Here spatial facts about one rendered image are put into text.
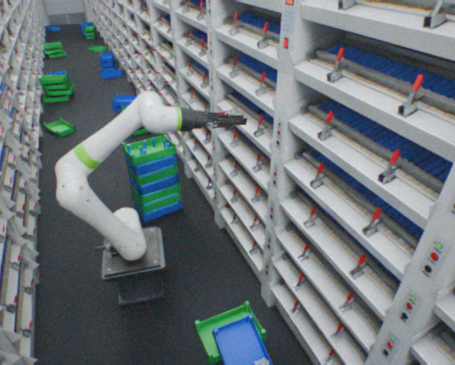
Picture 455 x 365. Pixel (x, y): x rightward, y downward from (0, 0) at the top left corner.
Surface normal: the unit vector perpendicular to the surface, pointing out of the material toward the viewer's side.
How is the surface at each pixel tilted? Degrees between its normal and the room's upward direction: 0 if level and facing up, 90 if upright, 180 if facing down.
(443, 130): 19
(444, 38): 109
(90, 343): 0
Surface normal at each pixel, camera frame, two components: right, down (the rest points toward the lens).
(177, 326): 0.00, -0.82
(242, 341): 0.14, -0.59
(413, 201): -0.29, -0.70
